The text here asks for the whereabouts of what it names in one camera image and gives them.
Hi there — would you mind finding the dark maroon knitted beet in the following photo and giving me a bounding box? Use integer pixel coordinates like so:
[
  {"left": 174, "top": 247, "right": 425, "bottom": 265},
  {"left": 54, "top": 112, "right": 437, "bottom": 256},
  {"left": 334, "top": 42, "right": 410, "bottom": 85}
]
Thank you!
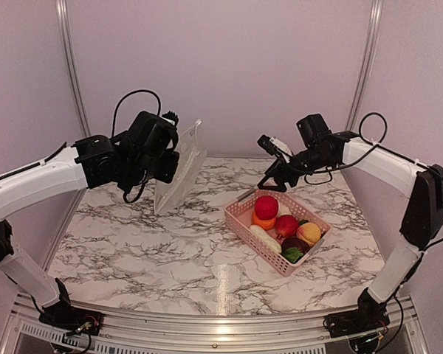
[{"left": 281, "top": 237, "right": 310, "bottom": 254}]

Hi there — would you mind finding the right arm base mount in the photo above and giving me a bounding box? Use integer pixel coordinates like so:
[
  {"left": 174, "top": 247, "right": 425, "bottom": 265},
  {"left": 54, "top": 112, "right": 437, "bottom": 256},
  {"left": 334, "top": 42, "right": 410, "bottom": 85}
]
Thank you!
[{"left": 323, "top": 288, "right": 390, "bottom": 338}]

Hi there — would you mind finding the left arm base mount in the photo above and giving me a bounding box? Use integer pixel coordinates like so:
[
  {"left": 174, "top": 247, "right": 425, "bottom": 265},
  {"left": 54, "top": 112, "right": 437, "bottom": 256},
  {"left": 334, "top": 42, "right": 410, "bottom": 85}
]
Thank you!
[{"left": 38, "top": 278, "right": 103, "bottom": 336}]

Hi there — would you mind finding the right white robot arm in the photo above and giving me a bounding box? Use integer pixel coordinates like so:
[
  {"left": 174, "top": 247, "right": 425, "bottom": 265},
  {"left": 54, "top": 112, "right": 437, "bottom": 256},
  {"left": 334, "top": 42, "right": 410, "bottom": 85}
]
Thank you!
[{"left": 257, "top": 114, "right": 443, "bottom": 303}]

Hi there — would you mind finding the peach knitted fruit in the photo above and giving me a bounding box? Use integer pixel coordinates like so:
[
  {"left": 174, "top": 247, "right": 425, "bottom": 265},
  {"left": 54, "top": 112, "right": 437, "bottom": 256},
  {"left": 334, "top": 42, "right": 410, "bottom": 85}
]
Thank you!
[{"left": 297, "top": 222, "right": 322, "bottom": 247}]

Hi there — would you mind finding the orange knitted orange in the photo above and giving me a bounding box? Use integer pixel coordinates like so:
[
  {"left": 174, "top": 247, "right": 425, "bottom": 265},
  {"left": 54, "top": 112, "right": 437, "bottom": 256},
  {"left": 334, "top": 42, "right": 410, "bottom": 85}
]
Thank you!
[{"left": 252, "top": 212, "right": 277, "bottom": 231}]

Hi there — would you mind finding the aluminium frame post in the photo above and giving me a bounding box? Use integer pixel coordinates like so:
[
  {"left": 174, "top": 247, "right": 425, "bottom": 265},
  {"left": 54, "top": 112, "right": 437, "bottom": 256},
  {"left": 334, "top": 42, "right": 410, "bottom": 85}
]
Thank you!
[
  {"left": 346, "top": 0, "right": 383, "bottom": 131},
  {"left": 55, "top": 0, "right": 92, "bottom": 137}
]

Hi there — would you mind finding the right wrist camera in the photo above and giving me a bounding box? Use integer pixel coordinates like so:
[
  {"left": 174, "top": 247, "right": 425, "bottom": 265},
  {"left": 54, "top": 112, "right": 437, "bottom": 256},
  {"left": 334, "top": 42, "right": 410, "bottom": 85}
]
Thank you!
[{"left": 257, "top": 135, "right": 293, "bottom": 163}]

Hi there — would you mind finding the pink plastic basket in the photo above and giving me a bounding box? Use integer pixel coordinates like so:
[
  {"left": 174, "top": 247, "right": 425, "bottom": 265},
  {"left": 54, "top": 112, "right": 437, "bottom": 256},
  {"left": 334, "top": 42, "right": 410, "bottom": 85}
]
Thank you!
[{"left": 224, "top": 190, "right": 332, "bottom": 277}]

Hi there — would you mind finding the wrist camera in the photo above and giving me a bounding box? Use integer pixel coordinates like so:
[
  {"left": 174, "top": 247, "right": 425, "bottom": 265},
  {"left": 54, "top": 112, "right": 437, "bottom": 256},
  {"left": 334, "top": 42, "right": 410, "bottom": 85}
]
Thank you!
[
  {"left": 162, "top": 111, "right": 179, "bottom": 126},
  {"left": 257, "top": 135, "right": 293, "bottom": 163}
]

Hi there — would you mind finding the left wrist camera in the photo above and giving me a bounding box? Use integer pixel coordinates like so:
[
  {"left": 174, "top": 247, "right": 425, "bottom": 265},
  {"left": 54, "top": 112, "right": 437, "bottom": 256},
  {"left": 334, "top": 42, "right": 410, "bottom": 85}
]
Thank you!
[{"left": 162, "top": 111, "right": 179, "bottom": 126}]

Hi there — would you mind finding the right aluminium frame post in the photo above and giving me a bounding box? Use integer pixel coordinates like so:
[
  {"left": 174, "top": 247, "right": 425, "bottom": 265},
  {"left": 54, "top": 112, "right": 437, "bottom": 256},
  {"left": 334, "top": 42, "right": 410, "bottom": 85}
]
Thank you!
[{"left": 346, "top": 0, "right": 383, "bottom": 131}]

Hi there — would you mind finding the white knitted radish front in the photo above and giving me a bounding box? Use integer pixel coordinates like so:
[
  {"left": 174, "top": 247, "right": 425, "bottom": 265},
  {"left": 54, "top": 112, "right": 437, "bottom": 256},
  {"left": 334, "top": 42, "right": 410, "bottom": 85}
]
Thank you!
[{"left": 250, "top": 225, "right": 282, "bottom": 254}]

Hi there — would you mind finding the clear polka dot zip bag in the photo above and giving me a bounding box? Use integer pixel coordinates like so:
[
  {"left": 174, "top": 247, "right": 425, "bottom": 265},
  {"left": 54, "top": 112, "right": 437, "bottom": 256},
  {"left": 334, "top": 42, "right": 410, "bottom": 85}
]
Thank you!
[{"left": 154, "top": 119, "right": 207, "bottom": 215}]

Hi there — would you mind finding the white knitted radish with leaves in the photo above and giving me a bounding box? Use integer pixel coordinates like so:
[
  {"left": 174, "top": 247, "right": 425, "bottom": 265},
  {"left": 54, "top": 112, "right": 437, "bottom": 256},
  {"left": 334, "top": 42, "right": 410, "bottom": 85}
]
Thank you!
[{"left": 277, "top": 204, "right": 292, "bottom": 218}]

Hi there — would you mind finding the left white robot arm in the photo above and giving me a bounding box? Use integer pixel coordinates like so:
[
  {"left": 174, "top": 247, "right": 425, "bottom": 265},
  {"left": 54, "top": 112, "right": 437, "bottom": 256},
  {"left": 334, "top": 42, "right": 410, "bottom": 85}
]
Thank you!
[{"left": 0, "top": 111, "right": 179, "bottom": 328}]

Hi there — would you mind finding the left aluminium frame post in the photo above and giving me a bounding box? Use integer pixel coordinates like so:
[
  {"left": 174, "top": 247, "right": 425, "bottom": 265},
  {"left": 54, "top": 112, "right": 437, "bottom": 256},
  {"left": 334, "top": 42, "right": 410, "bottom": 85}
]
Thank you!
[{"left": 55, "top": 0, "right": 92, "bottom": 137}]

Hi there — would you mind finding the front aluminium table rail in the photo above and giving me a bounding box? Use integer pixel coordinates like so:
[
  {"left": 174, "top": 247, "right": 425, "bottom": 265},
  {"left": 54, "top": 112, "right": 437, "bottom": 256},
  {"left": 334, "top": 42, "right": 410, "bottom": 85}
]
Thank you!
[{"left": 0, "top": 300, "right": 431, "bottom": 354}]

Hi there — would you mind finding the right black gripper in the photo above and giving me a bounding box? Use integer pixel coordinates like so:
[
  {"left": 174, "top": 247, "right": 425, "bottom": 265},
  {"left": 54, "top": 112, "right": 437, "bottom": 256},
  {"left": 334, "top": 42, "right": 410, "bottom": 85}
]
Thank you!
[{"left": 257, "top": 146, "right": 333, "bottom": 192}]

